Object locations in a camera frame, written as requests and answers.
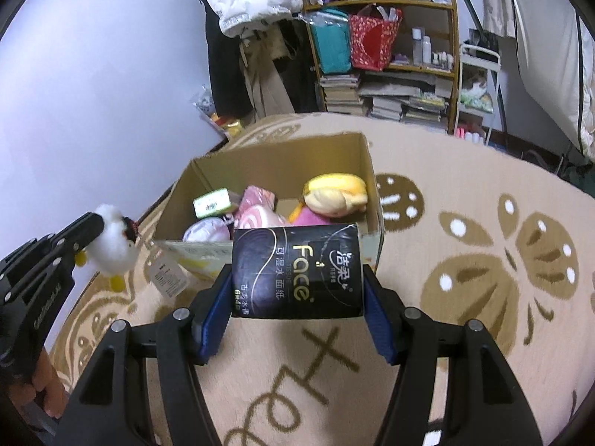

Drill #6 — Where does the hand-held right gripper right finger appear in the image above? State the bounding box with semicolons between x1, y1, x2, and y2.
360;265;544;446

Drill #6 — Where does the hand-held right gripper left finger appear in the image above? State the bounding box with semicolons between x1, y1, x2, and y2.
53;264;234;446

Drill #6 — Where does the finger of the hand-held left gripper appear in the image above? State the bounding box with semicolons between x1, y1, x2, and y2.
44;244;89;284
32;212;106;254

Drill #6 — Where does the white plush chick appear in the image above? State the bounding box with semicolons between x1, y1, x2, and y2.
77;203;187;299

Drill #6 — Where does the lilac round pouch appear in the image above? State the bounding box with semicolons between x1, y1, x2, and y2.
183;216;232;243

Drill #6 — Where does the black tissue pack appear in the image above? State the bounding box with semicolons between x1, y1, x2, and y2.
231;223;366;320

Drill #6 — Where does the green tissue pack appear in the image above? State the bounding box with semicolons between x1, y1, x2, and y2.
193;187;235;219

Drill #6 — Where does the pale pink soft cloth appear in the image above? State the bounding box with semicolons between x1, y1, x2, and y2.
238;185;276;214

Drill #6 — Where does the yellow-haired plush doll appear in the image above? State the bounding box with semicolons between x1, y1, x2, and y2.
288;174;369;226

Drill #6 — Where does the brown cardboard box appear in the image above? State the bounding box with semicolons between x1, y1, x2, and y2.
152;132;386;284

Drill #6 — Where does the person's left hand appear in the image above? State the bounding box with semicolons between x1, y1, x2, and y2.
28;348;71;421

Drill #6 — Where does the beige patterned blanket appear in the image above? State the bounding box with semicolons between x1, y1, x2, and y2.
46;114;595;446

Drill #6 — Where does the clear bag of toys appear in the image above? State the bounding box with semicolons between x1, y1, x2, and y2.
190;84;245;142

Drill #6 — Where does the pile of books and papers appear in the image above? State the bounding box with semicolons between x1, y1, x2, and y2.
360;72;454;124

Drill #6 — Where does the black hanging coat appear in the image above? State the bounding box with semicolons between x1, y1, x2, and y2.
197;0;245;119

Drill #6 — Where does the stack of books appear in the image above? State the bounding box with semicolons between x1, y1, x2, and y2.
318;74;361;114

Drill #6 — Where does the black light stand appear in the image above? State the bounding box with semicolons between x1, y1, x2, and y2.
506;142;586;182

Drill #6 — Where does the beige hanging garment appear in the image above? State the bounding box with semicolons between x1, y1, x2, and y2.
239;28;298;117

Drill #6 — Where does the pale green packet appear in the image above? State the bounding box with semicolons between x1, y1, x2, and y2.
460;93;493;113

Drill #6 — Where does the black hanging garment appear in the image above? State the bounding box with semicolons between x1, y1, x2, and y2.
279;19;321;112

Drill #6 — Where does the wooden shelf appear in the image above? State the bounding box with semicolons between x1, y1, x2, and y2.
293;0;461;135

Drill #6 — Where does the red patterned bag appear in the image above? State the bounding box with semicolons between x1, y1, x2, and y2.
348;4;403;71

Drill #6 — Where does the teal bag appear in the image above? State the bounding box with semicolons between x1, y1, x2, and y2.
309;8;351;75

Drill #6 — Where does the white metal cart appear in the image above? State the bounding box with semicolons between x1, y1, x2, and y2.
456;42;503;147

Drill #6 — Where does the white fabric light panel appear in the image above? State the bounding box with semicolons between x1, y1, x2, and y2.
504;0;595;159

